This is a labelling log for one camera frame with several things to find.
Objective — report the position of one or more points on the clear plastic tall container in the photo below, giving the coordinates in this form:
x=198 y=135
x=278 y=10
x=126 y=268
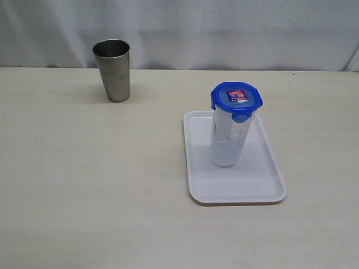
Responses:
x=227 y=137

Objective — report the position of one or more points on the blue plastic lid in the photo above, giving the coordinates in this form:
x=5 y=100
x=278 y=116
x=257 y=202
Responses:
x=239 y=99

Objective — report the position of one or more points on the stainless steel cup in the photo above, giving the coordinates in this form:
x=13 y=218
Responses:
x=113 y=59

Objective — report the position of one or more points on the white plastic tray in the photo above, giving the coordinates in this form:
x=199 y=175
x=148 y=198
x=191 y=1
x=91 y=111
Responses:
x=255 y=180

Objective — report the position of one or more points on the white backdrop curtain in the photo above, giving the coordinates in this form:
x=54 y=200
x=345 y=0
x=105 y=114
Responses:
x=234 y=35

